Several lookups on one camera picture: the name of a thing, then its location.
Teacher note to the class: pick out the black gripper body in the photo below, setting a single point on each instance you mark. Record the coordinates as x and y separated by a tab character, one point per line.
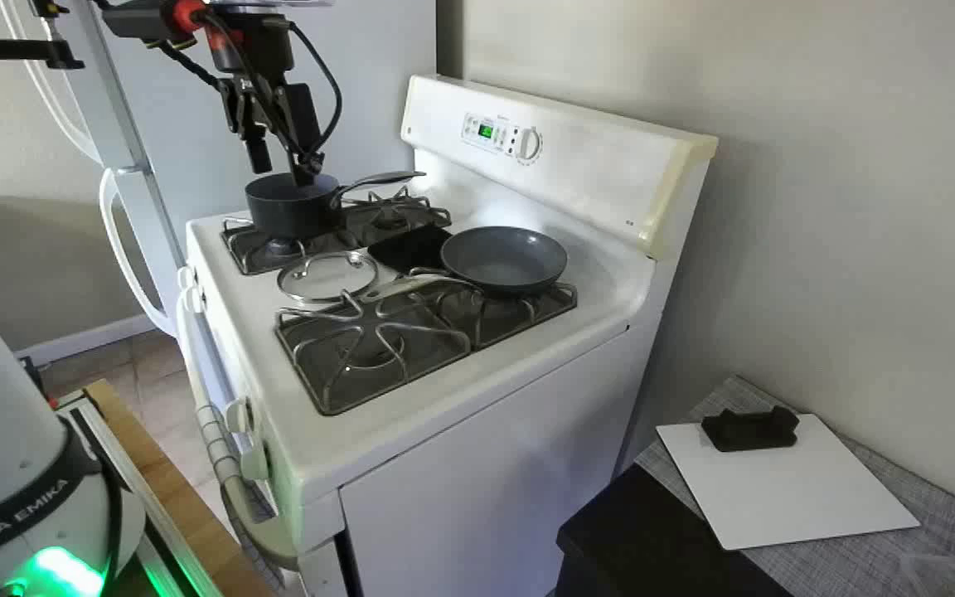
256	51

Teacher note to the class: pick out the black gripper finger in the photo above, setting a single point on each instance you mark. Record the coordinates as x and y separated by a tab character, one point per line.
307	166
256	147

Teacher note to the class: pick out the glass pot lid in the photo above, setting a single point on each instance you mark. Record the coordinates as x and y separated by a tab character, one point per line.
326	278

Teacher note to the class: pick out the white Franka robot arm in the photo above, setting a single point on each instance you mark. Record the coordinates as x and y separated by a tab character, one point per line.
175	29

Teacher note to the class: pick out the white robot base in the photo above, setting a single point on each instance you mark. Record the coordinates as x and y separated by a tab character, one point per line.
67	524

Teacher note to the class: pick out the dark grey saucepan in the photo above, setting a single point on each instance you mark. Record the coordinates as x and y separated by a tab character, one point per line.
287	209

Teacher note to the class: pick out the left black burner grate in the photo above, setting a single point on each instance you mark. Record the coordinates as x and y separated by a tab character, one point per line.
348	222

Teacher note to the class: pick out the black burner grate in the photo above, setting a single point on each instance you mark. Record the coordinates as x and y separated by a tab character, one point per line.
361	350
348	222

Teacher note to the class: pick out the right black burner grate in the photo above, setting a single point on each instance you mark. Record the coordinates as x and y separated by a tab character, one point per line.
361	350

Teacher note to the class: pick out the grey frying pan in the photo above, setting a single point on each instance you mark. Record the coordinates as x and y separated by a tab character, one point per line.
505	261

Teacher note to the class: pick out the white gas stove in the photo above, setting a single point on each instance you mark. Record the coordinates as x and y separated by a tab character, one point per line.
458	483

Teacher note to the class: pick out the wooden plank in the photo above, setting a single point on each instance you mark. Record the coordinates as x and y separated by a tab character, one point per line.
186	547

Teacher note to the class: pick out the small black device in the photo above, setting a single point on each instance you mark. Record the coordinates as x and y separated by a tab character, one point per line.
748	433

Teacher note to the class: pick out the black box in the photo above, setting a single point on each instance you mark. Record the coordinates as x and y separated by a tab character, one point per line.
635	538

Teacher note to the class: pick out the white board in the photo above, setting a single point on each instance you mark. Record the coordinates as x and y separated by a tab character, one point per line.
782	495

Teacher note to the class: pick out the grey woven mat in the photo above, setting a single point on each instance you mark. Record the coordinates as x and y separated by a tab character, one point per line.
917	563

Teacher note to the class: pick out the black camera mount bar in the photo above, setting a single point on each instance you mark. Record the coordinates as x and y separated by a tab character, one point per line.
14	51

